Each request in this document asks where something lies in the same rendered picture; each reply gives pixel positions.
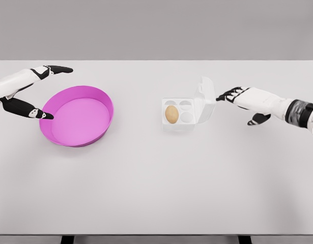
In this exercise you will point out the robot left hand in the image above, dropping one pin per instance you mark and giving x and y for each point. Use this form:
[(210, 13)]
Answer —
[(16, 81)]

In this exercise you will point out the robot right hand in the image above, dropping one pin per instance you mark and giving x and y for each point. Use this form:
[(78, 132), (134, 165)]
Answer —
[(258, 99)]

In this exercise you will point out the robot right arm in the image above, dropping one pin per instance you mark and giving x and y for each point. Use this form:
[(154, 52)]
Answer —
[(298, 111)]

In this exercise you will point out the clear plastic egg box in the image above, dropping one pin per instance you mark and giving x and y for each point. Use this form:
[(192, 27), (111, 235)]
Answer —
[(189, 117)]

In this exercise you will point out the brown egg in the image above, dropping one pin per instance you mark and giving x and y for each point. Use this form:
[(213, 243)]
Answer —
[(171, 114)]

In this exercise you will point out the pink round shallow bowl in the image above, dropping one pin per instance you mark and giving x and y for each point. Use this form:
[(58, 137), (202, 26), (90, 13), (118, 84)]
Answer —
[(80, 119)]

